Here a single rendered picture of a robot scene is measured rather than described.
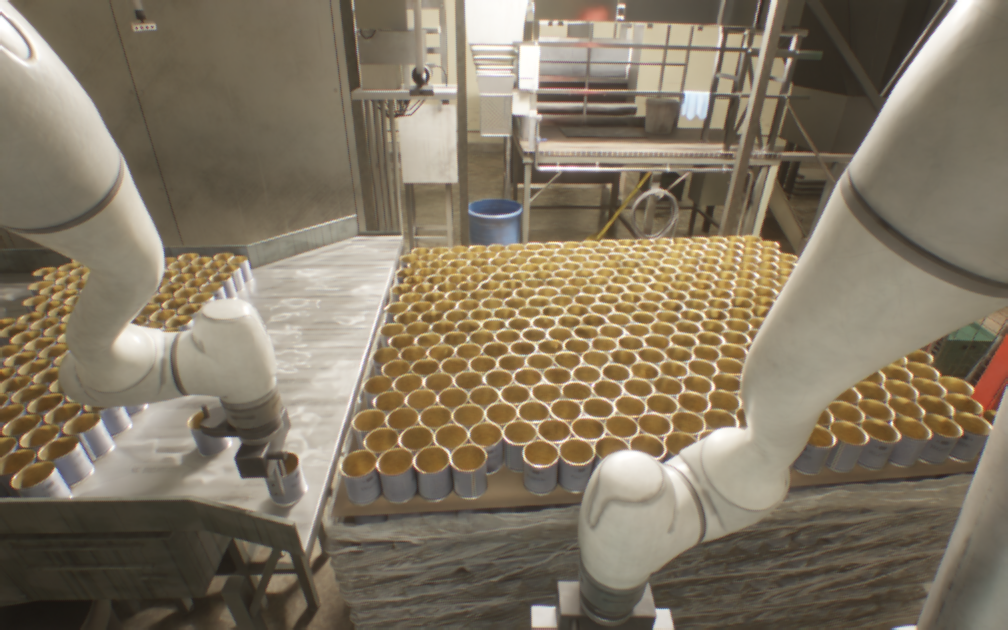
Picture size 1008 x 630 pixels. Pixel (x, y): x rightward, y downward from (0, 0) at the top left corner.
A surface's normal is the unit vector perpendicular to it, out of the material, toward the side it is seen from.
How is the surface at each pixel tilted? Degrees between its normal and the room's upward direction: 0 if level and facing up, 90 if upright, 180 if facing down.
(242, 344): 81
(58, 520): 90
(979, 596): 92
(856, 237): 98
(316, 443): 0
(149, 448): 0
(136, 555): 90
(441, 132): 90
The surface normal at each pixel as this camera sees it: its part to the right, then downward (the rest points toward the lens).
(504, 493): -0.02, -0.86
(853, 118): 0.06, 0.50
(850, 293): -0.84, 0.45
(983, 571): -0.98, 0.11
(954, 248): -0.63, 0.59
